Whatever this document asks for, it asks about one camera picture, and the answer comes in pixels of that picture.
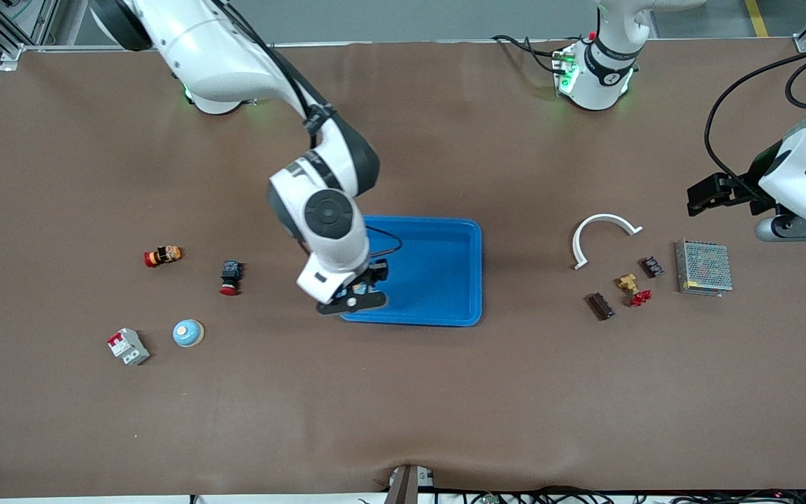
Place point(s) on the metal table edge bracket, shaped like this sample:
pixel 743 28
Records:
pixel 406 486

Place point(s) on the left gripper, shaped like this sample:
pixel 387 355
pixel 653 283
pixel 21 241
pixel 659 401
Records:
pixel 744 190

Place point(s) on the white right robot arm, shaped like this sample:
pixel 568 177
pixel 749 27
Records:
pixel 214 49

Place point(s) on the light blue call bell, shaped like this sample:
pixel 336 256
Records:
pixel 188 333

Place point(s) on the white curved pipe clamp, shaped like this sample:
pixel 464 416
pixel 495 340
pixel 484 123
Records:
pixel 606 218

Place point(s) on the red white circuit breaker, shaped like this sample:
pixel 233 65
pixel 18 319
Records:
pixel 128 346

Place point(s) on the brown table cover mat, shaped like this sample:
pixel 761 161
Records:
pixel 403 392

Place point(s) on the metal mesh power supply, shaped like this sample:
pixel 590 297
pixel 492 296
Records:
pixel 704 266

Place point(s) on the orange emergency stop button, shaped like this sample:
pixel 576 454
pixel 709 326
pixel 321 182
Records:
pixel 163 256

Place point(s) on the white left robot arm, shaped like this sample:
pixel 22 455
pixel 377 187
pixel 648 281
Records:
pixel 595 77

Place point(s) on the black red push button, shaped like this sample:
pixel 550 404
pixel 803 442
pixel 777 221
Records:
pixel 230 273

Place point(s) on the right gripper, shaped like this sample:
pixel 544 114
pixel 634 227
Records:
pixel 373 274

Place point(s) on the small dark brown capacitor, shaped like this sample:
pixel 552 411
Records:
pixel 651 267

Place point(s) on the large dark brown capacitor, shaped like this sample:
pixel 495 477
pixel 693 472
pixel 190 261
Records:
pixel 601 306

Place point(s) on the blue plastic tray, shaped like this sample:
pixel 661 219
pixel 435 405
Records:
pixel 438 273

